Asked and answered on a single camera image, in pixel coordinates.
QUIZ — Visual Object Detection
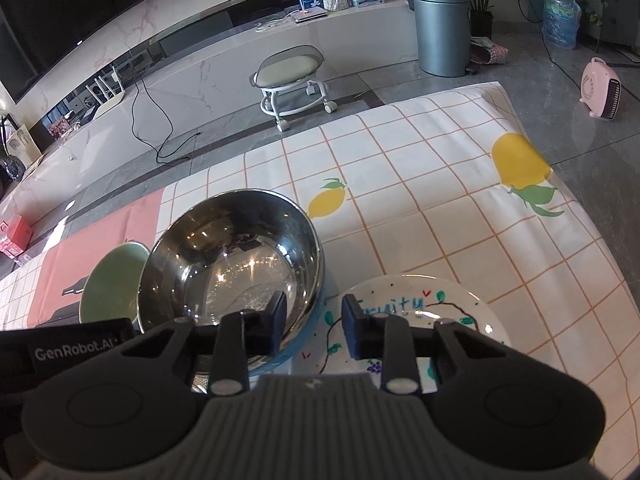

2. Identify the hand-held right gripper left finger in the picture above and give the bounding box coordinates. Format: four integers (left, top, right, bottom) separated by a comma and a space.
120, 292, 289, 396

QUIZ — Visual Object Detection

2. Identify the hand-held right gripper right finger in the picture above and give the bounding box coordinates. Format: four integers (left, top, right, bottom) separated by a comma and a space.
341, 295, 507, 394

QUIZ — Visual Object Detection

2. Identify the stainless steel bowl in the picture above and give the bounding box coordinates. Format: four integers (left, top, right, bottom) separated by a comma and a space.
137, 189, 326, 377

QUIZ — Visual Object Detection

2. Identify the green bowl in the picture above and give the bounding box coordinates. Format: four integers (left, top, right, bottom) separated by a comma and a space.
80, 241, 151, 327

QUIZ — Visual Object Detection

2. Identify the pink printed cloth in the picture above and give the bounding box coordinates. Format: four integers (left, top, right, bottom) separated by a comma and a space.
27, 192, 166, 332

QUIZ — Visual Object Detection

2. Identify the white painted plate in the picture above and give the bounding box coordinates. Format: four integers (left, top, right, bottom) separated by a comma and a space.
302, 274, 513, 396

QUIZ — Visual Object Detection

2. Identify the red box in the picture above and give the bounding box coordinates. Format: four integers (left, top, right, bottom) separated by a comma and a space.
0, 214, 34, 259

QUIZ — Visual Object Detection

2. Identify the checked lemon print tablecloth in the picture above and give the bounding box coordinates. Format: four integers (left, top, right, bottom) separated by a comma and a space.
0, 82, 640, 480

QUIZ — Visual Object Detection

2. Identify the white rolling stool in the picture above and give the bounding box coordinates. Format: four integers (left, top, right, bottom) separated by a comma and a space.
250, 45, 337, 133

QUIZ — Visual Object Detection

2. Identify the white marble television console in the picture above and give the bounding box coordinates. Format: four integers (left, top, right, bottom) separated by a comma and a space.
0, 0, 422, 221

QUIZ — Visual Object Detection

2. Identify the grey trash bin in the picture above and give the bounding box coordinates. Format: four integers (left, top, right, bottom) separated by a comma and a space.
411, 0, 472, 78

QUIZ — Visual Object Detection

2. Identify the black television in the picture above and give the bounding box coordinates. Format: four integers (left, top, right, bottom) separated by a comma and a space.
0, 0, 189, 104

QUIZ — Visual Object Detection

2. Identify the pink fan heater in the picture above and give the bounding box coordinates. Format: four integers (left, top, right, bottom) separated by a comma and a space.
580, 57, 622, 121

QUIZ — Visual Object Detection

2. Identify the blue water bottle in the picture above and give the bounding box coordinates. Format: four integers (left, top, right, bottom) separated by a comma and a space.
542, 0, 582, 51

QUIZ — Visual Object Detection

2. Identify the white picture frame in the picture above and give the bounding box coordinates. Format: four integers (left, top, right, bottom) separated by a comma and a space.
5, 127, 44, 162

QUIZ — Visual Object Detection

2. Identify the white cable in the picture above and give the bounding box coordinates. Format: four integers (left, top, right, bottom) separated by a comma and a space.
255, 12, 301, 34

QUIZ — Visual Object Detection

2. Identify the black floor cable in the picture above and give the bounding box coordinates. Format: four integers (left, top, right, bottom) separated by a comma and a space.
515, 0, 587, 87

